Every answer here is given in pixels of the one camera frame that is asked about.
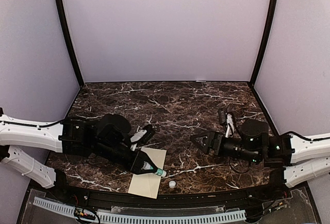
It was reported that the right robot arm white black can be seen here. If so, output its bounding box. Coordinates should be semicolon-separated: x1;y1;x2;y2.
190;119;329;200

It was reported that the white slotted cable duct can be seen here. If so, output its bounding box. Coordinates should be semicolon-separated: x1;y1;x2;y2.
33;197;246;223

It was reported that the right black frame post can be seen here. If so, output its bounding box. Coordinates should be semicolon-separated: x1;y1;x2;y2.
249;0;277;88

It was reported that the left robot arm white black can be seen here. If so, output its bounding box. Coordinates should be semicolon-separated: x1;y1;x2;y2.
1;114;166;201

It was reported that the left black frame post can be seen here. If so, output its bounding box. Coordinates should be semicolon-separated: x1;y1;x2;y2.
55;0;85;88

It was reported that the green white glue stick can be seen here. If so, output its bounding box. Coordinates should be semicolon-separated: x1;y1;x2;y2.
142;166;167;178

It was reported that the black front table rail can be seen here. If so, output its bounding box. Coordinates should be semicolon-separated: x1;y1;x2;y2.
45;166;292;209

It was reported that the small circuit board with wires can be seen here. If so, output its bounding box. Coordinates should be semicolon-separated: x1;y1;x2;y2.
73;208;96;220

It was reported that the cream paper envelope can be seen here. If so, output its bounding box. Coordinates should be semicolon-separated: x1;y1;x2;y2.
128;148;167;199

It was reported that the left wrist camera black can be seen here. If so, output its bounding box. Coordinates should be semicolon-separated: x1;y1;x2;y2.
130;124;155;151

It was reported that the black frame post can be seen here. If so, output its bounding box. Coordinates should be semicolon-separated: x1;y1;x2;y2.
249;0;277;88
55;0;85;88

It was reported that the white glue stick cap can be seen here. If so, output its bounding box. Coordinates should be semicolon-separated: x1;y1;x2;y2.
169;181;176;188

